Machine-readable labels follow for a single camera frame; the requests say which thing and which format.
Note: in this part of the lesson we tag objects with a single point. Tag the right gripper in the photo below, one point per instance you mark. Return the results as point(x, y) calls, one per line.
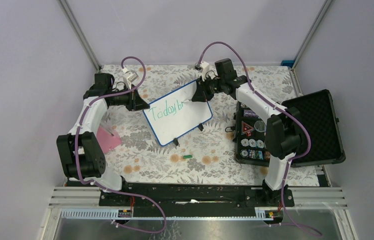
point(202, 94)

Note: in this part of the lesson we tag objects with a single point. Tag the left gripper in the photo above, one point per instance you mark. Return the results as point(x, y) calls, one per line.
point(136, 102)

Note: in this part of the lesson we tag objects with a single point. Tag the blue framed whiteboard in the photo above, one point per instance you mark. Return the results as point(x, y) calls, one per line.
point(170, 119)

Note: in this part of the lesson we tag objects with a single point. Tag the pink metronome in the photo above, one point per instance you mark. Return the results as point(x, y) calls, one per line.
point(108, 139)

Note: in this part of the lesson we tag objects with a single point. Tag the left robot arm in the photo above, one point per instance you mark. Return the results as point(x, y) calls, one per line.
point(81, 155)

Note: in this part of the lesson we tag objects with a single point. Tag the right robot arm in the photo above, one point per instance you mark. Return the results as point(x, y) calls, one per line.
point(284, 134)

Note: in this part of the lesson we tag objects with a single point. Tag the blue corner clamp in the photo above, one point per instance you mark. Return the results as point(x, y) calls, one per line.
point(287, 63)

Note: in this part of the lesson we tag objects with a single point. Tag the black open case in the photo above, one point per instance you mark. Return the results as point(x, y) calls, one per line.
point(317, 114)

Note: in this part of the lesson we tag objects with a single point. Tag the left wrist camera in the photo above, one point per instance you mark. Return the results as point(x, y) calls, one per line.
point(128, 77)

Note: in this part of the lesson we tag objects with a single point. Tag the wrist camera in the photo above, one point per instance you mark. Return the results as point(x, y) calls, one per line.
point(204, 68)
point(128, 77)

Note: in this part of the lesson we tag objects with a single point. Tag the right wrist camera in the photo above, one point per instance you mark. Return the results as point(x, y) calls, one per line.
point(204, 68)

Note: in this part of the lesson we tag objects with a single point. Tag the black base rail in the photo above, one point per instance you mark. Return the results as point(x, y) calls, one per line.
point(192, 200)

